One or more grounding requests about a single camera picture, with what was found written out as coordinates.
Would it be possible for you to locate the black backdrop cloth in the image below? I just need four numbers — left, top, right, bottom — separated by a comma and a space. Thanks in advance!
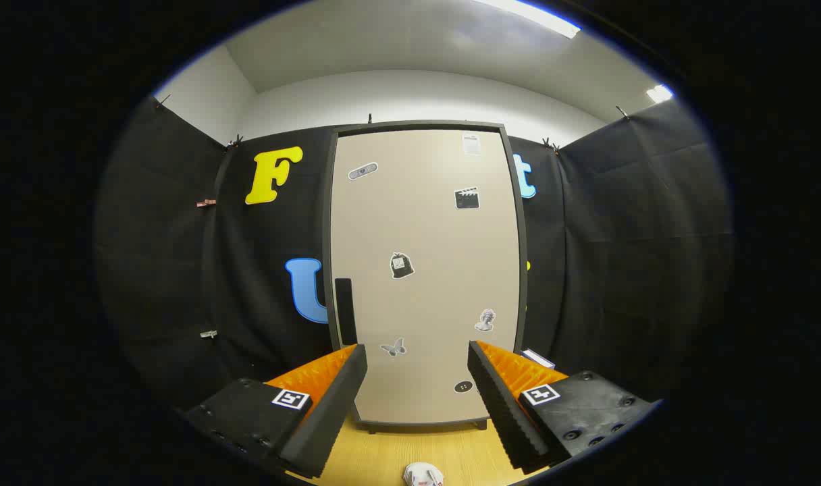
93, 94, 735, 412

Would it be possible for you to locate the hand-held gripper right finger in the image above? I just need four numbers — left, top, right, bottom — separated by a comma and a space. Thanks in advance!
467, 340, 661, 473

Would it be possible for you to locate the long ceiling light panel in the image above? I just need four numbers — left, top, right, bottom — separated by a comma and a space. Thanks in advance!
475, 0, 581, 39

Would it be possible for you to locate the white shoe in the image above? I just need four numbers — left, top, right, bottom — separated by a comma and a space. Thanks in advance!
402, 462, 445, 486

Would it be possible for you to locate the grey shoe cabinet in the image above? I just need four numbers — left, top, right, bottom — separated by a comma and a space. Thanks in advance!
321, 120, 530, 433

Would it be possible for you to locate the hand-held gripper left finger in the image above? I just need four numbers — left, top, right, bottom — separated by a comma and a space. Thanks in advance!
181, 343, 369, 480

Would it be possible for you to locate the black door handle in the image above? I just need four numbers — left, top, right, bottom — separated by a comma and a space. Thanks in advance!
334, 277, 357, 345

